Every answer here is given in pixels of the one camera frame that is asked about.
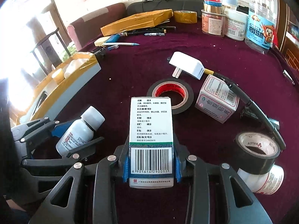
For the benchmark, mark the white blue pen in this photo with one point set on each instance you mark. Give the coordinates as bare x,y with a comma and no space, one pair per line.
120,44

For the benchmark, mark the maroon armchair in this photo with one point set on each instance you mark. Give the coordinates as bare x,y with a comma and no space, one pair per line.
88,27

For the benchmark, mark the maroon table cloth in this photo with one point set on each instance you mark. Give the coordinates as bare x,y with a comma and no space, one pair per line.
129,72

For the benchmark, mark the yellow tipped black pen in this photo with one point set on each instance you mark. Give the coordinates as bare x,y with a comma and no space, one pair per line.
253,106

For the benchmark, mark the jar of wooden sticks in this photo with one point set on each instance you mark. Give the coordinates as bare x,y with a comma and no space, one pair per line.
213,6

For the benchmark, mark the white bottle clear cap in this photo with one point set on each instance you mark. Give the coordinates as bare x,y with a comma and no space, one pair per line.
81,131

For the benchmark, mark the blue white medicine box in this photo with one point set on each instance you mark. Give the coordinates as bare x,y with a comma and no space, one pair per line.
151,144

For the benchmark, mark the pink white small box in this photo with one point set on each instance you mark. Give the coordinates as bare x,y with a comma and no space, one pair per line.
216,99

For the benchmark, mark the near yellow cardboard tray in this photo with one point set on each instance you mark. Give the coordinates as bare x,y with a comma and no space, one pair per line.
55,91

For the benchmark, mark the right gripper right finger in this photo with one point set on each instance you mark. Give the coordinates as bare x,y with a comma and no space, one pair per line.
216,193

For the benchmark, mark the white power adapter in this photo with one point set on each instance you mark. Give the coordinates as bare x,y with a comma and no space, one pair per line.
187,64

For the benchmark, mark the black sofa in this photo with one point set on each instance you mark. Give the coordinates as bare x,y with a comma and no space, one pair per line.
175,5

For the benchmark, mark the metal binder clip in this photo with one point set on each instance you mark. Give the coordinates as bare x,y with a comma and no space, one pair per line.
288,77

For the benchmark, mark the black tape roll red core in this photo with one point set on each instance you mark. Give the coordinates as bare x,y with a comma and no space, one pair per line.
180,93

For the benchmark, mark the white tub with label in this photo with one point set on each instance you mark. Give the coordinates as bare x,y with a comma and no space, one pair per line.
236,23

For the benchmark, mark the clear jar orange label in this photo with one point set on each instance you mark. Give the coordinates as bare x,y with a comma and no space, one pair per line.
213,24

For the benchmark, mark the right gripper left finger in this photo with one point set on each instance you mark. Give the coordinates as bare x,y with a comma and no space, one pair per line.
86,194

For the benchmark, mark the black pens by far tray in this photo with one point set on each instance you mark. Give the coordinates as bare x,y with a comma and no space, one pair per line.
161,29

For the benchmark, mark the white bottle green label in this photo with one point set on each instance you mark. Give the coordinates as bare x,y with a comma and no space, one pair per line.
267,183

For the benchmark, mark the dark wooden chair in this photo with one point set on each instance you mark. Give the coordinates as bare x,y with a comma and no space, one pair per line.
48,49

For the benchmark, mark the yellow cardboard tray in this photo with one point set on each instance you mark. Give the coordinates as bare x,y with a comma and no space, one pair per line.
55,91
137,21

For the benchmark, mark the clear jar blue cartoon label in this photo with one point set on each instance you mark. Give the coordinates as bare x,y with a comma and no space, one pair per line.
260,28

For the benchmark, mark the black tape roll white core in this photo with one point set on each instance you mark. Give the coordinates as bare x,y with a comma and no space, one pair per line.
255,153

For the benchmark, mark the far yellow cardboard tray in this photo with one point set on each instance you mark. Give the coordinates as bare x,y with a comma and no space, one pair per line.
137,21

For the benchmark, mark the cream eraser block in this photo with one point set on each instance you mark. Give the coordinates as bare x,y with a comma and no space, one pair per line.
101,41

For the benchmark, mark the yellow packing tape roll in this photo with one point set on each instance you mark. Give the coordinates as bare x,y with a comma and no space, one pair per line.
183,16

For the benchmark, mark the black gold lipstick tube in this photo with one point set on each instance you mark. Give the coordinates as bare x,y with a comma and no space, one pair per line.
248,115

